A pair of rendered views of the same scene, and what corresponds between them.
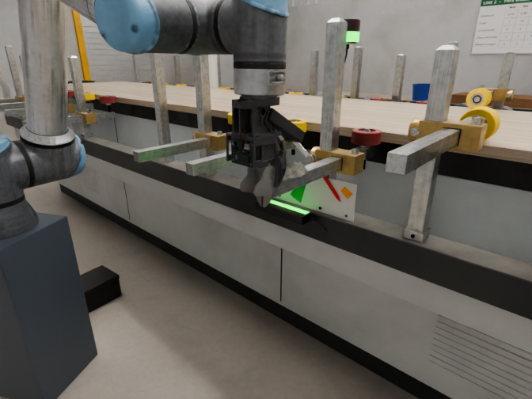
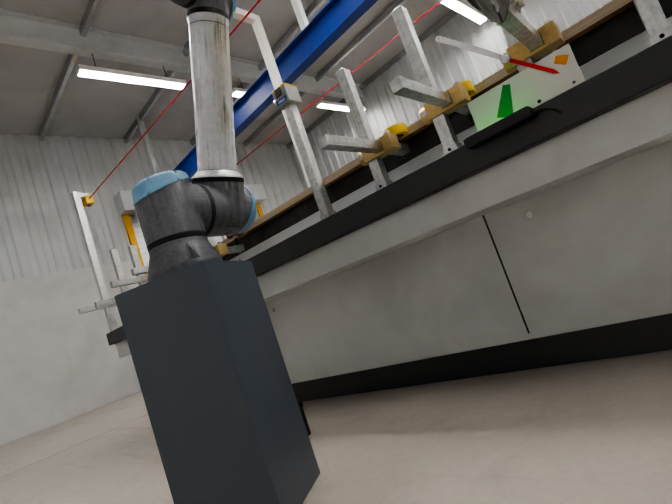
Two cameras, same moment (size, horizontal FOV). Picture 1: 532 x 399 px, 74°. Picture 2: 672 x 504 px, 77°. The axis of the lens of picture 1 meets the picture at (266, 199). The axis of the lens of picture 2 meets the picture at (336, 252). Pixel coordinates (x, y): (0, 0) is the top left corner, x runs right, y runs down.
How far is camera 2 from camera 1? 0.82 m
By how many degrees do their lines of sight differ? 27
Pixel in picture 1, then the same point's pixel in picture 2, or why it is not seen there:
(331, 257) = (579, 153)
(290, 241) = (518, 179)
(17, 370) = (235, 464)
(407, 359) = not seen: outside the picture
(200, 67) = (349, 84)
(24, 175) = (207, 205)
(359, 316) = (646, 265)
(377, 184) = not seen: hidden behind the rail
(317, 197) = (531, 92)
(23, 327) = (239, 373)
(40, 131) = (215, 165)
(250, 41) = not seen: outside the picture
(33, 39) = (207, 68)
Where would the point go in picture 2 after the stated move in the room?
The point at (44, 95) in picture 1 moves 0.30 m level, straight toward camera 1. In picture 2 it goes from (218, 123) to (252, 53)
